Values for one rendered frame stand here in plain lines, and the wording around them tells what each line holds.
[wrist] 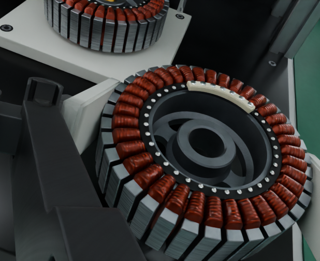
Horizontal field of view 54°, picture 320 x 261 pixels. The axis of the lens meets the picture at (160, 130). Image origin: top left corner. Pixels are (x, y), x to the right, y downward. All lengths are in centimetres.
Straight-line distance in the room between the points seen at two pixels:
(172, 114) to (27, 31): 16
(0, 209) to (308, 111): 31
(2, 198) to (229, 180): 13
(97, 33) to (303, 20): 23
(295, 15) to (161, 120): 24
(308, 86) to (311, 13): 9
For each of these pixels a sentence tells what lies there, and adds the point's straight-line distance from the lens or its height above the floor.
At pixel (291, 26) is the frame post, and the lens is 39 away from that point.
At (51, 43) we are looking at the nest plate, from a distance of 29.
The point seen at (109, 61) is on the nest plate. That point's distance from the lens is 28.
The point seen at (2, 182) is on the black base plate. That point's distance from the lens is 21.
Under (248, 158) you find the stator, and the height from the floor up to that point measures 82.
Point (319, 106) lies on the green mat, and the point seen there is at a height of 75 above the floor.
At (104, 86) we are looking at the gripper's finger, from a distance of 16.
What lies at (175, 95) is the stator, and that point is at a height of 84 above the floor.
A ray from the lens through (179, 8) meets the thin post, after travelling 38.
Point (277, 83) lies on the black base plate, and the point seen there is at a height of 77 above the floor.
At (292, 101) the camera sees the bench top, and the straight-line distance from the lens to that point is 39.
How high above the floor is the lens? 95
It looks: 47 degrees down
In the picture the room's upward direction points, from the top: 20 degrees clockwise
